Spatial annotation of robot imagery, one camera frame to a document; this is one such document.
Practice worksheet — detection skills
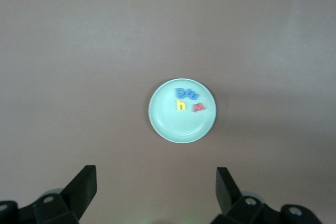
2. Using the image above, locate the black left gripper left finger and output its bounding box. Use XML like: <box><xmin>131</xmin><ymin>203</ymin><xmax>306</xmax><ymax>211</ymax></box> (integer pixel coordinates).
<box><xmin>0</xmin><ymin>165</ymin><xmax>98</xmax><ymax>224</ymax></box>

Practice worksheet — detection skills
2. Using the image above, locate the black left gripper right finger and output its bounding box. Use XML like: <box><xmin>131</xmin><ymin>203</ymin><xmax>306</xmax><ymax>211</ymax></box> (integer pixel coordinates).
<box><xmin>211</xmin><ymin>166</ymin><xmax>322</xmax><ymax>224</ymax></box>

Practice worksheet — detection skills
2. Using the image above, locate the blue foam letter m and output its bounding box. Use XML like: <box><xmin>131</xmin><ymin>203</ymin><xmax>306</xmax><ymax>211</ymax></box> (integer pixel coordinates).
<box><xmin>185</xmin><ymin>90</ymin><xmax>200</xmax><ymax>101</ymax></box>

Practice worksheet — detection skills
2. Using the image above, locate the red foam letter w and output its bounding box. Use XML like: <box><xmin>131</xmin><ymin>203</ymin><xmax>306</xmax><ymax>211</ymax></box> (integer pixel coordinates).
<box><xmin>193</xmin><ymin>102</ymin><xmax>207</xmax><ymax>113</ymax></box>

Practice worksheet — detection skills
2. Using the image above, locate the green plate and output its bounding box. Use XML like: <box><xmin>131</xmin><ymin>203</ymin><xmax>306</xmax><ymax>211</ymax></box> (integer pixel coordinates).
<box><xmin>148</xmin><ymin>78</ymin><xmax>218</xmax><ymax>144</ymax></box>

